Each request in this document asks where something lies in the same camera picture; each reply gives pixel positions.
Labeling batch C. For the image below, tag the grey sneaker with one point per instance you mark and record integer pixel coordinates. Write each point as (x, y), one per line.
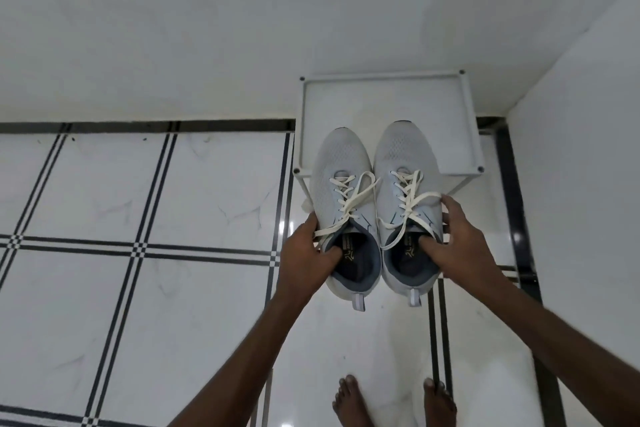
(405, 151)
(340, 156)

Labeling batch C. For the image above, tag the white shoe rack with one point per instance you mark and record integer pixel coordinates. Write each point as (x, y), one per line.
(390, 101)

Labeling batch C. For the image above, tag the person's right hand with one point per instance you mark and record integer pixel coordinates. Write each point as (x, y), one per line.
(462, 251)

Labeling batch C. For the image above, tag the person's foot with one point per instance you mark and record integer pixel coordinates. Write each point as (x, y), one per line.
(352, 406)
(440, 406)

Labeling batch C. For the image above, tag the person's left forearm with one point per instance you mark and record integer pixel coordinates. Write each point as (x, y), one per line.
(240, 371)

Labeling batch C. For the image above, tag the person's right foot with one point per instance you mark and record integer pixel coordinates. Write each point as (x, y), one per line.
(440, 406)

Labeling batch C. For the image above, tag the person's right forearm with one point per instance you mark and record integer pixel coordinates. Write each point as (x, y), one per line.
(565, 341)

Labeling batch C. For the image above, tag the person's left hand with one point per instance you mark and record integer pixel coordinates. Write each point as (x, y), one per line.
(302, 261)

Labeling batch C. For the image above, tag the person's left foot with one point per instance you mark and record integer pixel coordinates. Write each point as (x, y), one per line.
(352, 406)

